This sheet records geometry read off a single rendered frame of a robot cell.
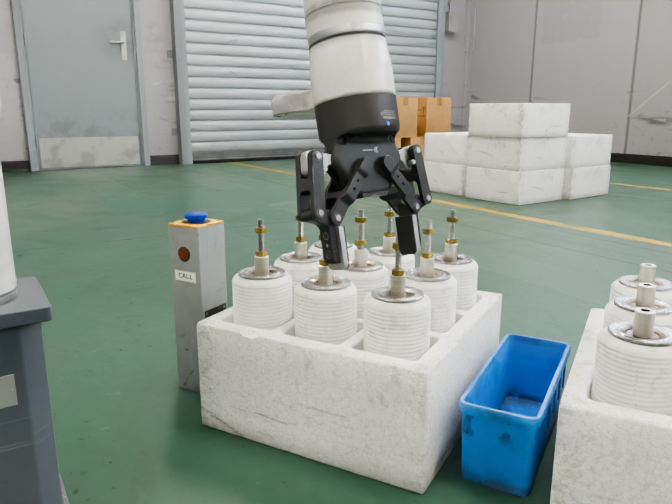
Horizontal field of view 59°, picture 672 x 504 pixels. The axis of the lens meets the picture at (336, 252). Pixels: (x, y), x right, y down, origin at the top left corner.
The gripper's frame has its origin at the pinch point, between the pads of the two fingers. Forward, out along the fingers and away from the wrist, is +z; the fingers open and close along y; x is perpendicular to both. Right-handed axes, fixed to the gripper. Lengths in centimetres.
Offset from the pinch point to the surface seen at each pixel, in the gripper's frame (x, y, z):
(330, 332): 28.1, 15.6, 12.7
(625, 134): 219, 559, -41
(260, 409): 39.0, 8.5, 23.8
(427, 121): 267, 329, -66
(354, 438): 24.2, 14.1, 27.4
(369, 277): 30.8, 27.2, 6.6
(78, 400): 73, -8, 22
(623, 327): -6.6, 32.8, 14.0
